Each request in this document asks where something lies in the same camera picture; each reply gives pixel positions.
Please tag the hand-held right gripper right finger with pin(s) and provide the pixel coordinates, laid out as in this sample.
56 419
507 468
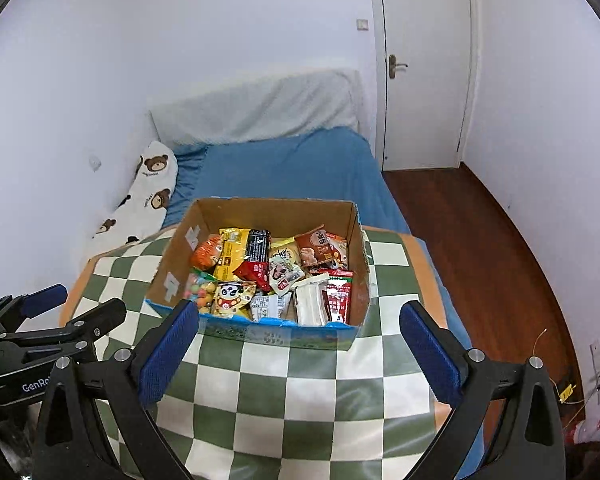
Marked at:
430 355

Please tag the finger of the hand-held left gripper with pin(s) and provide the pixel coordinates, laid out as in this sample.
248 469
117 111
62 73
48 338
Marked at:
45 297
100 317

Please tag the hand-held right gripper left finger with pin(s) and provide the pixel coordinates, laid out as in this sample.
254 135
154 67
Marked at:
170 350

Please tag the yellow panda print packet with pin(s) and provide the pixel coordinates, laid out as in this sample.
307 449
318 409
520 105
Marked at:
232 297

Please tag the orange snack packet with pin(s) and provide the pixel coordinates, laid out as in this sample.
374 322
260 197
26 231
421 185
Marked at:
207 252

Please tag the dark red snack packet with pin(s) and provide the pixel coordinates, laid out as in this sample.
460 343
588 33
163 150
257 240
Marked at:
337 305

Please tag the cardboard box with blue flap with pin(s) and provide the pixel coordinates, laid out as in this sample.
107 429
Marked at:
280 332

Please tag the red green white packet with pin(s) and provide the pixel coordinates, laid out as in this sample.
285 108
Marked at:
341 277

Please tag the white cloth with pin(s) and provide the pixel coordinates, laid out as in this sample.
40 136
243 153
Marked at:
15 440

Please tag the colourful candy bag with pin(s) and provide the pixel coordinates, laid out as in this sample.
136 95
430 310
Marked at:
202 291

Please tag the silver snack packet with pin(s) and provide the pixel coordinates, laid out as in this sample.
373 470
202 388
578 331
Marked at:
270 305

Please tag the yellow snack packet black label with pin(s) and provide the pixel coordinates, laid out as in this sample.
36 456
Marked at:
230 255

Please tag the green white checkered blanket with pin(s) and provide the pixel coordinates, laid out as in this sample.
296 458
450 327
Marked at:
310 385

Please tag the white bear print pillow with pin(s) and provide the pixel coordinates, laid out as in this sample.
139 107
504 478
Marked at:
145 195

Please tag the white face print packet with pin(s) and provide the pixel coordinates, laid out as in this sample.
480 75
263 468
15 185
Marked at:
285 275

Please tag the red white snack packet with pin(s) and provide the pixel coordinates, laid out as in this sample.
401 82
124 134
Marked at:
337 251

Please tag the beige snack packet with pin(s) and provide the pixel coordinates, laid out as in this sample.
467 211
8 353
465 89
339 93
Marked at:
286 250

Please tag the brown snack packet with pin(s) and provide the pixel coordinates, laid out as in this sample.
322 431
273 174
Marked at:
310 250

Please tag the white socket strip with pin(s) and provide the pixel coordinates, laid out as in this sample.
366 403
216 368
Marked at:
597 360

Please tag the white red bottle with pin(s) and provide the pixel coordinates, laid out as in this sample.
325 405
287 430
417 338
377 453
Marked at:
587 427

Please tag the white door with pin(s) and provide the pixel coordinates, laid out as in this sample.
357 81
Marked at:
425 110

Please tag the white wall socket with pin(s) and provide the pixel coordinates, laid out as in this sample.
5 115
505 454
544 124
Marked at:
96 163

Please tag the white light switch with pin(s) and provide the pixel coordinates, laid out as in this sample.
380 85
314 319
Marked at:
362 24

